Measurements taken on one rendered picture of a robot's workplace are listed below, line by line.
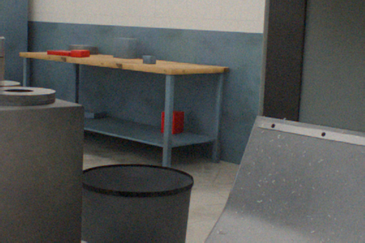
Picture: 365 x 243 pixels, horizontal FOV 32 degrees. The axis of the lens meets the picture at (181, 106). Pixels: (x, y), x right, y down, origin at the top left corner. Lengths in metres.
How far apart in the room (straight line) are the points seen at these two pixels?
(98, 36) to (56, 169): 6.40
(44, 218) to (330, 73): 0.42
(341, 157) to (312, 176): 0.05
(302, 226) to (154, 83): 5.71
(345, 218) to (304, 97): 0.19
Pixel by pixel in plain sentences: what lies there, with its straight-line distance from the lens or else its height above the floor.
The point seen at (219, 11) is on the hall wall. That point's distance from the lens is 5.98.
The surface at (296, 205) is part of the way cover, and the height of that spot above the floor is 1.02.
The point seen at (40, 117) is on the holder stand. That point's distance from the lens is 0.77.
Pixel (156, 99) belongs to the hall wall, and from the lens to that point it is 6.53.
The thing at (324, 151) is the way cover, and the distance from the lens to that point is 0.89.
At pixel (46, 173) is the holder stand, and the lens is 0.79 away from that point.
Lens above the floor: 1.26
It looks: 7 degrees down
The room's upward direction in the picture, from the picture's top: 3 degrees clockwise
